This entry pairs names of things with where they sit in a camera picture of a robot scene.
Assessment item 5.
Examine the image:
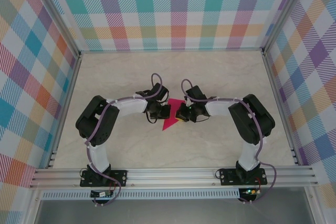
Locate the pink paper sheet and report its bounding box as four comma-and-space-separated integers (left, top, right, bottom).
162, 98, 184, 132

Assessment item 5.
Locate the right circuit board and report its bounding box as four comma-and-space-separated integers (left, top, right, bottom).
240, 187, 260, 196

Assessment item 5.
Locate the circuit board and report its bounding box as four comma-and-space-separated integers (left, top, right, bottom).
90, 189, 114, 198
240, 187, 260, 196

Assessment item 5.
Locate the left circuit board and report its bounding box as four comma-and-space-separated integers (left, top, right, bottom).
90, 189, 114, 198

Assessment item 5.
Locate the thin black right gripper wire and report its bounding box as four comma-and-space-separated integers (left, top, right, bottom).
195, 113, 211, 123

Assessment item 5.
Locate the thin black gripper wire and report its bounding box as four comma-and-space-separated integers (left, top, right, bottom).
146, 112, 159, 124
195, 113, 211, 123

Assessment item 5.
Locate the thin black left gripper wire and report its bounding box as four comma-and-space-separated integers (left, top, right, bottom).
146, 112, 159, 124

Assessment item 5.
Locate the aluminium front rail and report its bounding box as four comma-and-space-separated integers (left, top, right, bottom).
30, 166, 320, 189

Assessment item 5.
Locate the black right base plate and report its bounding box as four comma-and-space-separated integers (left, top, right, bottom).
219, 167, 268, 186

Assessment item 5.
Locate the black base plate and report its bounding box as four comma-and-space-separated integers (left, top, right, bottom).
219, 167, 268, 186
80, 169, 129, 187

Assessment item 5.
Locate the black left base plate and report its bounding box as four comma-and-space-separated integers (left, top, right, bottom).
80, 169, 129, 187

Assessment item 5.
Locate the perforated grey cable tray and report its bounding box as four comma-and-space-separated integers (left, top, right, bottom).
41, 188, 241, 200

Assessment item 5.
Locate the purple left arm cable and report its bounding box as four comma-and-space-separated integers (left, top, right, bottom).
83, 73, 162, 207

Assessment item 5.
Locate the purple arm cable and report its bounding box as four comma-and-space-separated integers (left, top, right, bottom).
181, 78, 278, 205
83, 73, 162, 207

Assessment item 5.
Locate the aluminium side rail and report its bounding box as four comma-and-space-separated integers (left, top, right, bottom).
47, 52, 83, 169
262, 48, 301, 166

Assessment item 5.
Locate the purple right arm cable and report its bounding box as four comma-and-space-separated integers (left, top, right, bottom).
181, 78, 278, 205

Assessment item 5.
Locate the aluminium corner post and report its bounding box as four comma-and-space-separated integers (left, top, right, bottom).
30, 0, 82, 58
261, 0, 309, 54

